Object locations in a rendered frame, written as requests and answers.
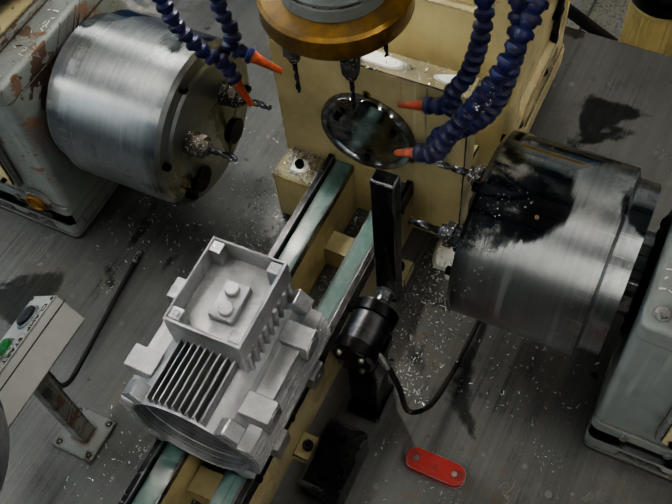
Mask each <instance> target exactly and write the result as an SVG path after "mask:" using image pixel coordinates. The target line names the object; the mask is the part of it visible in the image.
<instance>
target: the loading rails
mask: <svg viewBox="0 0 672 504"><path fill-rule="evenodd" d="M356 209H357V202H356V191H355V180H354V166H353V165H351V164H348V163H345V162H342V161H339V160H336V161H335V155H334V154H331V153H329V155H328V156H327V158H326V160H325V161H324V163H323V164H322V166H321V168H320V169H319V171H318V173H317V174H316V176H315V178H314V179H313V181H312V183H311V184H310V186H309V188H308V189H307V191H306V193H305V194H304V196H303V198H302V199H301V201H300V202H299V204H298V206H297V207H296V209H295V211H294V212H293V214H292V216H291V217H290V219H289V221H288V222H287V224H286V226H285V227H284V229H283V231H282V232H281V234H280V236H279V237H278V239H277V240H276V242H275V244H274V245H273V247H272V249H271V250H270V252H269V254H268V255H267V256H270V257H273V258H275V259H278V260H281V261H283V262H286V263H288V266H289V271H290V275H291V279H292V281H291V283H292V287H293V290H298V289H302V290H303V291H304V292H305V293H306V294H309V292H310V291H311V289H312V287H313V285H314V284H315V282H316V280H317V278H318V276H319V275H320V273H321V271H322V269H323V268H324V266H325V264H326V263H327V264H329V265H332V266H335V267H337V268H338V270H337V272H336V274H335V276H334V278H333V279H332V281H331V283H330V285H329V287H328V288H327V290H326V292H325V294H324V296H323V297H322V299H321V301H320V303H319V305H318V306H317V308H316V311H318V312H321V313H323V317H325V318H326V320H325V321H327V322H328V324H327V325H329V326H330V327H329V328H330V329H331V330H330V332H331V334H330V338H329V340H328V342H327V344H326V346H325V348H324V350H323V352H322V354H321V356H320V358H319V360H320V361H322V362H323V365H324V370H325V372H324V374H323V376H322V378H321V380H320V382H319V384H318V386H317V388H316V390H313V389H311V388H308V387H306V388H305V390H304V392H303V394H302V396H301V398H300V400H299V402H298V404H297V406H296V408H295V409H294V411H293V413H292V415H291V417H290V419H289V421H288V423H287V425H286V427H285V429H286V430H288V431H289V434H290V437H291V440H290V442H289V444H288V446H287V448H286V450H285V452H284V454H283V456H282V458H281V459H278V458H276V457H273V456H271V455H270V456H269V458H268V460H267V462H266V464H265V466H264V468H263V470H262V472H261V473H260V475H259V474H256V476H255V478H254V479H249V478H243V477H242V476H240V475H239V474H237V473H236V472H235V471H233V470H231V471H228V470H227V471H226V473H225V475H223V474H221V473H219V472H217V471H215V470H213V469H210V468H211V466H212V465H211V464H210V463H208V462H205V461H204V460H202V459H201V460H200V459H199V458H197V457H195V456H193V455H191V454H189V453H186V452H185V451H184V450H181V449H179V448H178V447H176V446H175V445H173V444H171V443H170V442H168V441H161V440H159V439H158V438H157V439H156V440H155V442H154V444H153V445H152V447H151V449H150V450H149V452H148V454H147V455H146V457H145V459H144V460H143V462H142V464H141V465H140V467H139V469H138V470H137V472H136V473H135V475H134V477H133V478H132V480H131V482H130V483H129V485H128V487H127V488H126V490H125V492H124V493H123V495H122V497H121V498H120V500H119V502H118V503H117V504H191V502H192V500H193V499H194V500H196V501H198V502H200V503H202V504H270V503H271V501H272V499H273V497H274V495H275V493H276V491H277V489H278V487H279V485H280V483H281V482H282V480H283V478H284V476H285V474H286V472H287V470H288V468H289V466H290V464H291V462H292V460H293V458H294V459H295V460H297V461H300V462H302V463H304V464H306V463H307V461H308V459H309V457H310V455H311V454H312V452H313V449H314V447H315V445H316V443H317V441H318V439H319V437H318V436H316V435H314V434H312V433H309V432H307V431H308V429H309V427H310V426H311V424H312V422H313V420H314V418H315V416H316V414H317V412H318V410H319V408H320V406H321V404H322V402H323V400H324V398H325V397H326V395H327V393H328V391H329V389H330V387H331V385H332V383H333V381H334V379H335V377H336V375H337V373H338V371H339V370H340V368H341V366H342V365H338V363H337V362H338V360H337V359H336V358H335V357H334V356H333V354H332V352H331V346H332V344H333V342H334V341H335V339H336V337H337V336H338V335H340V334H341V332H342V330H343V328H344V326H345V324H346V322H347V321H348V319H349V317H350V315H351V309H352V307H353V305H354V303H355V301H356V299H357V298H358V297H361V296H372V297H375V296H376V292H377V291H376V276H375V260H374V245H373V230H372V215H371V211H370V212H369V214H368V216H367V218H366V220H365V221H364V223H363V225H362V227H361V229H360V231H359V232H358V234H357V236H356V238H354V237H351V236H348V235H346V234H343V232H344V230H345V228H346V227H347V225H348V223H349V221H350V220H351V218H352V216H353V214H354V213H355V211H356ZM409 217H412V218H413V181H411V180H407V181H406V183H404V182H401V238H402V248H403V246H404V244H405V242H406V240H407V238H408V236H409V234H410V232H411V231H412V229H413V224H408V220H407V219H408V218H409ZM413 270H414V262H412V261H410V260H407V259H404V258H402V286H403V287H405V286H406V284H407V282H408V280H409V278H410V276H411V274H412V272H413Z"/></svg>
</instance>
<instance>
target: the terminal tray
mask: <svg viewBox="0 0 672 504"><path fill-rule="evenodd" d="M215 244H220V245H221V247H220V249H218V250H215V249H214V245H215ZM274 264H275V265H277V266H278V269H277V270H276V271H272V270H271V266H272V265H274ZM291 281H292V279H291V275H290V271H289V266H288V263H286V262H283V261H281V260H278V259H275V258H273V257H270V256H267V255H264V254H262V253H259V252H256V251H253V250H251V249H248V248H245V247H242V246H240V245H237V244H234V243H231V242H229V241H226V240H223V239H220V238H218V237H215V236H213V237H212V239H211V241H210V242H209V244H208V245H207V247H206V249H205V250H204V252H203V253H202V255H201V257H200V258H199V260H198V261H197V263H196V265H195V266H194V268H193V270H192V271H191V273H190V274H189V276H188V278H187V279H186V281H185V282H184V284H183V286H182V287H181V289H180V290H179V292H178V294H177V295H176V297H175V298H174V300H173V302H172V303H171V305H170V306H169V308H168V310H167V311H166V313H165V315H164V316H163V318H162V319H163V321H164V323H165V325H166V327H167V329H168V331H169V332H170V334H171V335H172V337H173V339H174V340H175V342H176V344H178V342H179V340H180V339H182V341H183V342H184V343H185V342H186V341H188V342H189V344H190V346H191V344H192V342H193V343H194V344H195V345H196V347H198V346H199V345H200V346H201V347H202V349H203V350H204V349H205V348H207V349H208V350H209V352H210V353H211V352H212V350H213V351H214V352H215V353H216V355H217V356H218V355H219V354H221V355H222V356H223V358H224V360H225V359H226V358H227V357H228V358H229V359H230V362H231V364H233V362H234V361H236V363H237V365H238V367H239V368H240V369H242V370H243V371H245V372H246V373H248V374H249V373H250V371H251V370H252V371H255V370H256V366H255V362H256V361H257V362H260V361H261V357H260V353H265V352H266V349H265V344H270V342H271V341H270V337H269V336H270V335H275V329H274V327H275V326H277V327H278V326H280V322H279V318H284V317H285V314H284V309H286V310H288V309H289V305H288V299H289V298H291V297H292V296H293V293H292V292H293V287H292V283H291ZM174 310H179V311H180V314H179V316H176V317H175V316H173V311H174ZM233 333H237V334H238V335H239V338H238V339H237V340H233V339H232V338H231V336H232V334H233Z"/></svg>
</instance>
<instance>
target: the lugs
mask: <svg viewBox="0 0 672 504"><path fill-rule="evenodd" d="M292 293H293V296H292V297H291V298H289V299H288V305H289V308H290V309H291V310H292V311H293V312H295V313H296V314H297V315H298V316H299V315H305V314H308V312H309V310H310V308H311V306H312V304H313V302H314V299H313V298H311V297H310V296H309V295H308V294H306V293H305V292H304V291H303V290H302V289H298V290H293V292H292ZM150 388H151V386H150V385H148V384H147V383H145V382H144V381H143V380H141V379H139V378H137V379H130V381H129V382H128V384H127V386H126V387H125V389H124V390H123V392H122V395H123V396H124V397H126V398H127V399H129V400H130V401H132V402H133V403H143V400H144V399H145V397H146V395H147V393H148V392H149V390H150ZM245 431H246V428H245V427H244V426H242V425H241V424H239V423H238V422H237V421H235V420H234V419H232V418H222V419H221V421H220V422H219V424H218V426H217V428H216V430H215V432H214V435H215V436H217V437H218V438H220V439H221V440H223V441H224V442H226V443H227V444H228V445H238V444H239V442H240V440H241V438H242V436H243V434H244V432H245ZM148 432H149V433H150V434H152V435H153V436H155V437H156V438H158V439H159V440H161V441H166V440H165V439H163V438H162V437H160V436H159V435H157V434H156V433H155V432H153V431H152V430H151V429H149V430H148ZM235 472H236V473H237V474H239V475H240V476H242V477H243V478H249V479H254V478H255V476H256V473H253V472H250V471H248V470H246V471H235Z"/></svg>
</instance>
